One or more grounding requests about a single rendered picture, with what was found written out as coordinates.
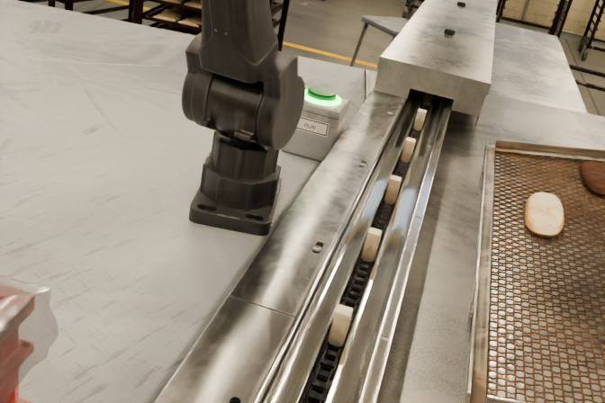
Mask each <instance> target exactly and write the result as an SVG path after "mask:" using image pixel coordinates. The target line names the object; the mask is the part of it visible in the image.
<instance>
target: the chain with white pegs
mask: <svg viewBox="0 0 605 403"><path fill-rule="evenodd" d="M433 98H434V94H429V93H426V94H425V98H424V101H423V104H422V106H421V108H420V109H418V112H417V115H416V119H415V122H414V126H413V128H412V131H411V134H410V136H409V137H407V138H406V140H405V143H404V147H403V151H402V157H401V159H400V162H399V164H398V166H397V168H396V170H395V173H394V175H391V177H390V180H389V183H388V186H387V190H386V194H385V197H384V201H383V204H382V207H381V209H380V210H379V213H378V215H377V218H376V220H375V224H374V226H373V227H372V228H369V230H368V231H367V235H366V242H365V244H364V248H363V252H362V255H361V257H360V260H359V262H358V265H357V269H356V270H355V273H354V275H353V278H352V280H351V283H350V284H349V287H348V291H347V293H346V295H345V298H344V300H343V302H342V304H338V306H337V307H336V310H335V312H334V316H333V319H332V323H331V328H330V334H329V338H328V340H327V343H326V344H325V347H324V349H323V352H322V354H321V358H320V359H319V362H318V364H317V367H316V369H315V372H314V375H313V376H312V380H311V382H310V385H309V387H308V389H307V391H306V394H305V397H304V399H303V401H302V403H308V402H310V403H324V401H325V398H326V397H327V394H328V391H329V387H330V384H331V382H332V379H333V376H334V374H335V371H336V369H337V366H338V363H339V359H340V356H341V354H342V351H343V348H344V346H345V343H346V341H347V339H348V334H349V331H350V328H351V327H352V324H353V321H354V318H355V315H356V313H357V309H358V306H359V304H360V301H361V299H362V296H363V293H364V291H365V288H366V284H367V281H368V279H369V276H370V273H371V271H372V269H373V266H374V263H375V259H376V257H377V254H378V251H379V248H380V245H381V244H382V241H383V238H384V234H385V231H386V229H387V226H388V223H389V221H390V218H391V216H392V213H393V209H394V206H395V203H396V201H397V199H398V196H399V193H400V190H401V188H402V184H403V181H404V178H405V175H406V174H407V171H408V168H409V165H410V163H411V159H412V156H413V153H414V151H415V148H416V146H417V143H418V140H419V138H420V134H421V131H422V129H423V126H424V123H425V120H426V118H427V116H428V113H429V108H430V106H431V104H432V101H433ZM326 359H328V360H326ZM329 360H330V361H329ZM332 361H333V362H332ZM322 369H323V370H322ZM324 370H325V371H324ZM326 371H327V372H326ZM329 372H330V373H329ZM317 380H320V381H317ZM322 381H325V382H327V383H325V382H322ZM313 390H314V391H317V392H319V393H322V395H321V394H319V393H316V392H313Z"/></svg>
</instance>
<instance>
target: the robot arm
mask: <svg viewBox="0 0 605 403"><path fill-rule="evenodd" d="M201 5H202V21H203V25H202V31H201V32H200V33H199V34H197V35H196V36H195V37H194V39H193V40H192V41H191V42H190V44H189V45H188V47H187V48H186V50H185V56H186V63H187V69H188V71H187V74H186V77H185V81H184V85H183V90H182V109H183V113H184V115H185V117H186V118H187V119H188V120H189V121H194V122H195V123H196V124H198V125H200V126H203V127H205V128H208V129H211V130H215V132H214V133H213V140H212V152H210V153H209V156H208V157H207V158H206V159H205V163H204V164H203V171H202V178H201V185H200V187H199V189H198V191H197V193H196V195H195V196H194V198H193V200H192V202H191V204H190V211H189V220H190V221H192V222H193V223H196V224H201V225H205V226H211V227H216V228H224V229H228V230H233V231H238V232H242V233H247V234H251V235H256V236H266V235H268V233H269V230H270V229H271V224H272V219H273V216H274V212H275V206H276V203H277V199H278V195H279V192H280V190H281V189H280V187H281V182H282V179H281V178H280V177H279V176H280V171H281V166H279V165H277V159H278V154H279V149H282V148H284V147H285V146H286V145H287V143H288V142H289V141H290V139H291V138H292V136H293V134H294V132H295V130H296V128H297V125H298V123H299V120H300V118H301V115H302V111H303V105H304V98H305V83H304V81H303V78H302V77H301V76H298V57H297V56H295V55H291V54H288V53H284V52H282V51H278V38H277V36H276V34H275V30H274V26H273V22H272V16H271V11H270V3H269V0H201Z"/></svg>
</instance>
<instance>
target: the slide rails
mask: <svg viewBox="0 0 605 403"><path fill-rule="evenodd" d="M424 95H425V92H422V91H418V90H414V89H413V91H412V93H411V97H410V99H409V101H408V102H407V104H406V106H405V108H404V110H403V112H402V115H401V118H400V119H399V121H398V123H397V125H396V127H395V129H394V131H393V134H392V136H391V137H390V139H389V142H388V144H387V146H386V148H385V150H384V152H383V154H382V156H381V158H380V160H379V162H378V164H377V167H376V169H375V171H374V173H373V175H372V177H371V179H370V181H369V183H368V185H367V187H366V190H365V192H364V194H363V196H362V198H361V200H360V202H359V204H358V205H357V208H356V210H355V213H354V215H353V217H352V219H351V221H350V222H349V224H348V227H347V229H346V231H345V233H344V235H343V238H342V239H341V241H340V243H339V246H338V248H337V250H336V252H335V254H334V256H333V257H332V260H331V262H330V265H329V267H328V269H327V271H326V273H325V274H324V276H323V278H322V280H321V284H320V286H319V288H318V290H317V291H316V293H315V295H314V297H313V299H312V302H311V304H310V306H309V308H308V310H307V312H306V314H305V316H304V318H303V320H302V323H301V325H300V326H299V328H298V331H297V333H296V335H295V337H294V339H293V341H292V343H291V345H290V347H289V349H288V351H287V353H286V356H285V358H284V360H283V362H282V364H281V366H280V368H279V370H278V372H277V374H276V376H275V379H274V381H273V383H272V385H271V387H270V389H269V391H268V393H267V394H266V397H265V399H264V402H263V403H298V402H299V400H300V397H301V395H302V393H303V390H304V387H305V385H306V382H307V380H308V378H309V376H310V373H311V371H312V367H313V365H314V363H315V361H316V358H317V356H318V354H319V351H320V349H321V346H322V343H323V341H324V338H325V336H326V335H327V332H328V330H329V327H330V323H331V321H332V319H333V316H334V312H335V310H336V307H337V306H338V304H339V302H340V300H341V297H342V295H343V292H344V290H345V288H346V286H347V284H348V280H349V277H350V275H351V273H352V271H353V269H354V266H355V264H356V261H357V258H358V256H359V253H360V251H361V249H362V246H363V244H364V242H365V240H366V235H367V231H368V230H369V228H370V227H371V225H372V222H373V220H374V217H375V214H376V212H377V210H378V207H379V205H380V202H381V200H382V199H383V196H384V192H385V190H386V187H387V185H388V183H389V180H390V177H391V175H392V174H393V170H394V168H395V166H396V164H397V161H398V159H399V156H400V154H401V152H402V149H403V146H404V143H405V140H406V138H407V137H408V135H409V132H410V130H411V126H412V124H413V122H414V120H415V117H416V115H417V112H418V109H419V108H420V105H421V102H422V100H423V97H424ZM446 100H447V98H446V97H443V96H439V95H435V96H434V99H433V102H432V104H431V106H430V109H429V114H428V116H427V119H426V121H425V124H424V127H423V129H422V132H421V134H420V139H419V141H418V144H417V147H416V149H415V152H414V154H413V157H412V160H411V163H410V166H409V169H408V172H407V174H406V176H405V179H404V182H403V185H402V188H401V191H400V194H399V197H398V200H397V202H396V204H395V207H394V210H393V214H392V216H391V219H390V222H389V225H388V227H387V230H386V232H385V235H384V239H383V242H382V244H381V247H380V250H379V252H378V255H377V258H376V260H375V264H374V267H373V270H372V272H371V274H370V277H369V280H368V283H367V286H366V289H365V292H364V295H363V298H362V300H361V302H360V305H359V308H358V311H357V314H356V317H355V320H354V323H353V325H352V328H351V330H350V333H349V336H348V340H347V342H346V345H345V347H344V350H343V353H342V355H341V358H340V360H339V365H338V368H337V370H336V372H335V375H334V378H333V381H332V383H331V385H330V390H329V393H328V396H327V397H326V400H325V403H358V401H359V397H360V394H361V390H362V388H363V385H364V381H365V378H366V373H367V369H368V366H369V363H370V360H371V357H372V353H373V351H374V347H375V342H376V338H377V336H378V332H379V329H380V326H381V323H382V320H383V316H384V311H385V308H386V304H387V301H388V299H389V295H390V292H391V288H392V286H393V280H394V277H395V274H396V271H397V267H398V264H399V261H400V258H401V254H402V250H403V246H404V243H405V239H406V237H407V233H408V230H409V227H410V224H411V218H412V215H413V212H414V209H415V206H416V202H417V200H418V196H419V193H420V187H421V185H422V181H423V178H424V175H425V172H426V168H427V165H428V162H429V157H430V153H431V150H432V147H433V144H434V141H435V137H436V135H437V131H438V125H439V123H440V119H441V116H442V113H443V110H444V107H445V103H446Z"/></svg>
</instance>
